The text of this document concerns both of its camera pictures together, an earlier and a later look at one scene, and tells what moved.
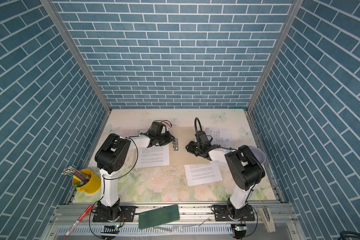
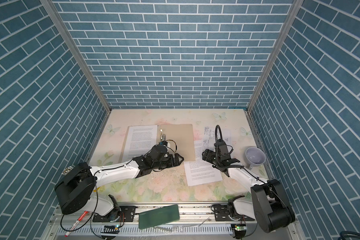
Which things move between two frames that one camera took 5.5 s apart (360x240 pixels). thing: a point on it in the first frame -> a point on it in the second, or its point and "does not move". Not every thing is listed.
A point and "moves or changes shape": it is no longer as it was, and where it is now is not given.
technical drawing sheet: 220,137 does not move
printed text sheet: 152,156 moves or changes shape
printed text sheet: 202,173 does not move
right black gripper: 189,149 -> 207,155
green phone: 158,216 does not move
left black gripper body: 163,139 -> 162,164
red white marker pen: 87,211 does not move
